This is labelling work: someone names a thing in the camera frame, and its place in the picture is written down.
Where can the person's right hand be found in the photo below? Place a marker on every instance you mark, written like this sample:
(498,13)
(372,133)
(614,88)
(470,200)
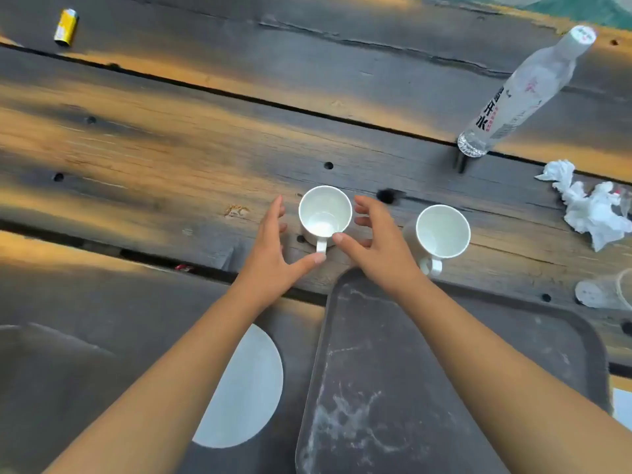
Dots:
(390,261)

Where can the person's left hand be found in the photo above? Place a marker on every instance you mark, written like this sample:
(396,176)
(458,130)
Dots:
(266,261)

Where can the white ceramic mug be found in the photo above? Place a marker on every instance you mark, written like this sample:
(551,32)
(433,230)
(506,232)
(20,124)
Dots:
(321,212)
(442,231)

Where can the dark brown tray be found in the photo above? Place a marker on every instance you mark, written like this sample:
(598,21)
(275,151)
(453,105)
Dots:
(375,389)

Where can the white plate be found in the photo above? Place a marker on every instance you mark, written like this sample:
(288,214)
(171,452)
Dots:
(247,389)

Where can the white paper napkin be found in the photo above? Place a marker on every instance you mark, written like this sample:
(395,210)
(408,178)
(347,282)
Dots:
(623,409)

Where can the person's left forearm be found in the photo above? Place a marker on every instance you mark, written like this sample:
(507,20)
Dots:
(173,389)

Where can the person's right forearm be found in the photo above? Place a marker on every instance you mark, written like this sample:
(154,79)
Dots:
(494,380)

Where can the twisted crumpled white tissue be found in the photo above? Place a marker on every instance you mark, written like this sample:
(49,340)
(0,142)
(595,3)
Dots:
(592,217)

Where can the clear plastic disposable cup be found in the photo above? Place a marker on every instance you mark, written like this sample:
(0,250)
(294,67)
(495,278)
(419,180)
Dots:
(602,291)

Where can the small red wrapper scrap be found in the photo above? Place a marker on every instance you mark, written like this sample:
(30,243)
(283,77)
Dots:
(182,267)

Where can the clear plastic water bottle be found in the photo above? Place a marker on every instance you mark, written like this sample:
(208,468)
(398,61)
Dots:
(523,93)

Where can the small clear plastic wrapper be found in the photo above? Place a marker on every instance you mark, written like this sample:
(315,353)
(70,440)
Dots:
(623,199)

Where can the yellow lighter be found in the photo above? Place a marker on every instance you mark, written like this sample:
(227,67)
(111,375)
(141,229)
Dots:
(66,28)

